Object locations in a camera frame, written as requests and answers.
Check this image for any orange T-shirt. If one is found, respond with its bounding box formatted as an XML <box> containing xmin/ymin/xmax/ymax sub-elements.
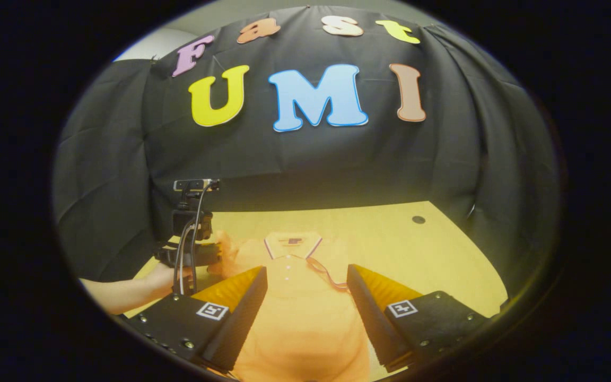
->
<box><xmin>207</xmin><ymin>231</ymin><xmax>375</xmax><ymax>382</ymax></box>

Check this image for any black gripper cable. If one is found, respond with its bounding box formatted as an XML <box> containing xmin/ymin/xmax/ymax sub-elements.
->
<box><xmin>174</xmin><ymin>181</ymin><xmax>217</xmax><ymax>296</ymax></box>

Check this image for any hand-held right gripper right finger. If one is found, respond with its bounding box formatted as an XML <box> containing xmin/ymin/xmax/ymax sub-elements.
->
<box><xmin>346</xmin><ymin>264</ymin><xmax>492</xmax><ymax>372</ymax></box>

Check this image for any black backdrop cloth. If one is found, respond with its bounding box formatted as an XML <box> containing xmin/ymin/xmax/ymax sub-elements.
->
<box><xmin>54</xmin><ymin>5</ymin><xmax>558</xmax><ymax>282</ymax></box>

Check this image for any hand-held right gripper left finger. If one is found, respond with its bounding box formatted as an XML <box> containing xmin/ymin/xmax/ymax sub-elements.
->
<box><xmin>125</xmin><ymin>265</ymin><xmax>268</xmax><ymax>370</ymax></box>

